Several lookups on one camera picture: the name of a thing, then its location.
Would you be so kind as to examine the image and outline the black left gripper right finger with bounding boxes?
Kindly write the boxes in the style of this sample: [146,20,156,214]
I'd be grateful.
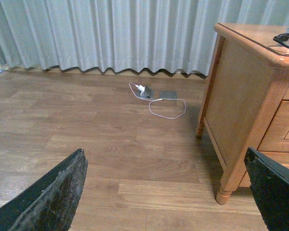
[244,147,289,231]

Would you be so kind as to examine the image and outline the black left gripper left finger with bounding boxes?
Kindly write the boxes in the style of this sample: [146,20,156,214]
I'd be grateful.
[0,149,88,231]

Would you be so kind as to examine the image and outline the black charger cable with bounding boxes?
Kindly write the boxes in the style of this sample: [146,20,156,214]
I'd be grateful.
[273,24,289,51]

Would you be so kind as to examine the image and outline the wooden nightstand cabinet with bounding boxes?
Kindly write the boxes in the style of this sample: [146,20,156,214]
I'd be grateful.
[196,23,289,205]

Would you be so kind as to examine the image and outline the closed metal floor plate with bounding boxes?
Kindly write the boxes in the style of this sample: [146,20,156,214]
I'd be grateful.
[159,91,177,100]

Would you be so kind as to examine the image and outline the white floor plug adapter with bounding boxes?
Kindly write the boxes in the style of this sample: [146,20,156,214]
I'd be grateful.
[135,85,145,93]

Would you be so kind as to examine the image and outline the open metal floor socket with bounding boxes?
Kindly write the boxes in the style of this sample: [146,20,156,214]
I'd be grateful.
[139,85,154,99]

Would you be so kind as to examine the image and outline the grey pleated curtain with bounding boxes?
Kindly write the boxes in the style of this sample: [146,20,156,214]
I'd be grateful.
[0,0,289,75]

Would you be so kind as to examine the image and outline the white floor cable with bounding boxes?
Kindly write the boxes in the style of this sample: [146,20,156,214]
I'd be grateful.
[129,82,186,120]

